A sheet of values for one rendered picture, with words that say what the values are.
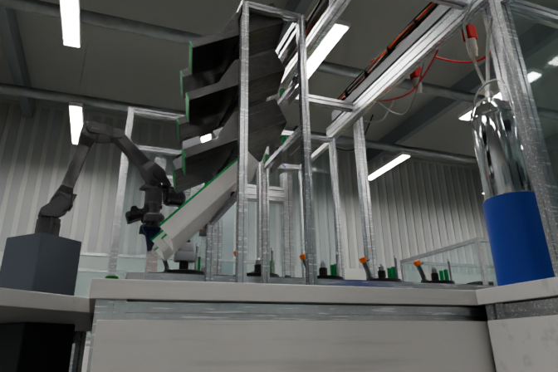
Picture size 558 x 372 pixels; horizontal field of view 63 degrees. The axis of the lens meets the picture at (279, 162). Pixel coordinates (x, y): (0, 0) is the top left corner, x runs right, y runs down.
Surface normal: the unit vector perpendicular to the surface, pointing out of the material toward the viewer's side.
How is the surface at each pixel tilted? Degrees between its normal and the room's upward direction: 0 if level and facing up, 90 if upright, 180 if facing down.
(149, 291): 90
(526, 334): 90
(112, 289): 90
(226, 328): 90
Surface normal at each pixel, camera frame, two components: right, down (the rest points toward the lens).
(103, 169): 0.36, -0.36
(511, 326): -0.94, -0.12
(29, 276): -0.41, -0.34
